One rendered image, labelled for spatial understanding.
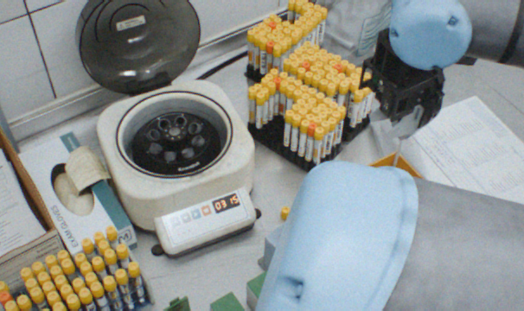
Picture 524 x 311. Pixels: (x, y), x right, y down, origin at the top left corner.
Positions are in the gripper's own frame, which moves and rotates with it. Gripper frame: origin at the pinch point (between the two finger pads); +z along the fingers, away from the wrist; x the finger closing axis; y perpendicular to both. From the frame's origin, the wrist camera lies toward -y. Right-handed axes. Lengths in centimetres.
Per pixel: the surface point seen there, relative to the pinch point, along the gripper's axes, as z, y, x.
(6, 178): 19, 52, -38
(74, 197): 20, 43, -29
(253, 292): 19.0, 26.8, 2.7
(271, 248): 17.1, 21.2, -1.5
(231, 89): 25.7, 4.9, -42.4
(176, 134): 13.5, 24.2, -26.9
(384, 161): 16.4, -4.4, -5.8
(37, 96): 18, 41, -52
